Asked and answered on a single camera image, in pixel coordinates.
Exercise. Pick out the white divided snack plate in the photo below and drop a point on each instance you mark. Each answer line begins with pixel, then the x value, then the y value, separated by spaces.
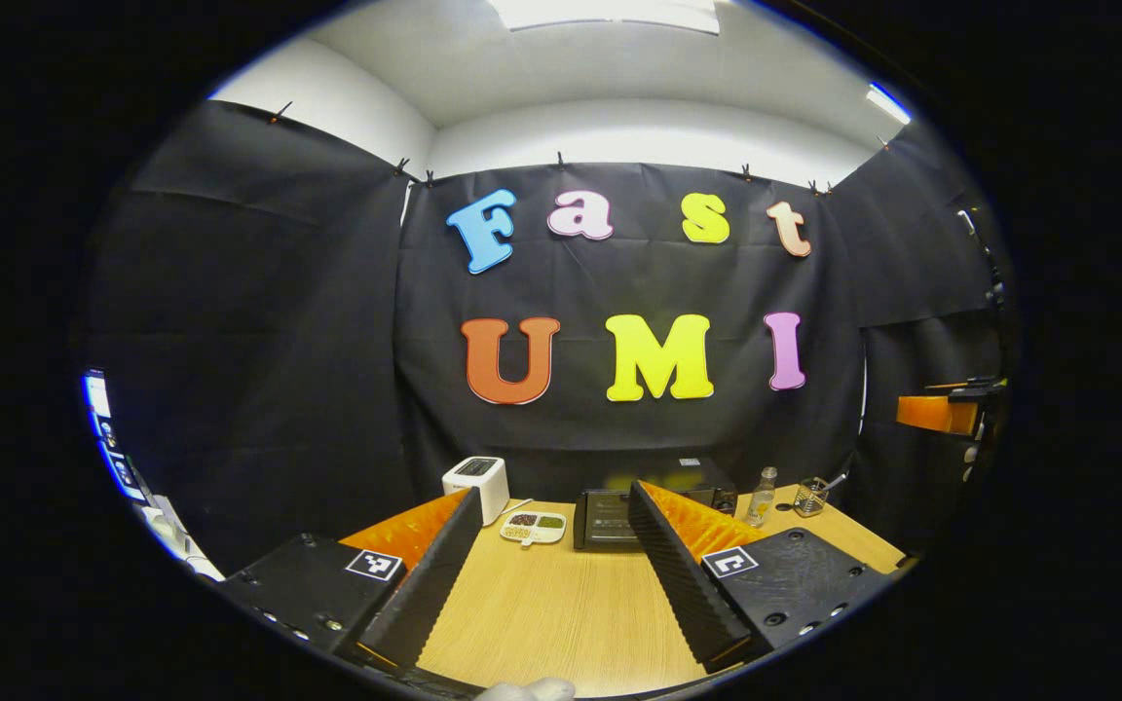
pixel 534 528

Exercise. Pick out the metal utensil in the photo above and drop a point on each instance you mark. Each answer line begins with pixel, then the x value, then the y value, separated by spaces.
pixel 834 480

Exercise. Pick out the ceiling light panel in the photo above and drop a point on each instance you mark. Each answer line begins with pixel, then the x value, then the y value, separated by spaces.
pixel 610 14
pixel 887 103

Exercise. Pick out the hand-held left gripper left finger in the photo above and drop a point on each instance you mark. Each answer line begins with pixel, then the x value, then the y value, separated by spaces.
pixel 434 579

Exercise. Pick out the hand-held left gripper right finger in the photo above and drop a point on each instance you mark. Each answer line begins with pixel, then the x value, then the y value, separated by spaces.
pixel 678 579

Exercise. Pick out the clear glass bottle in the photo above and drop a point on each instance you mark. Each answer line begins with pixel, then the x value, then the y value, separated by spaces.
pixel 762 506

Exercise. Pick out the black electric oven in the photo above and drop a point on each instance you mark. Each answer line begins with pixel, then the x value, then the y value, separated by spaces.
pixel 605 521

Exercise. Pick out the white toaster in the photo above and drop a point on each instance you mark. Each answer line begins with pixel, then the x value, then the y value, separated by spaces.
pixel 488 482

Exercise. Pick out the white side desk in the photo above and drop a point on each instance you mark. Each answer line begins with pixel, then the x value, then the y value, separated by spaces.
pixel 181 545

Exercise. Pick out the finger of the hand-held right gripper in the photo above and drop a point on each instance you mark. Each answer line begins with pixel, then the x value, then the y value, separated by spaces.
pixel 970 391
pixel 936 414

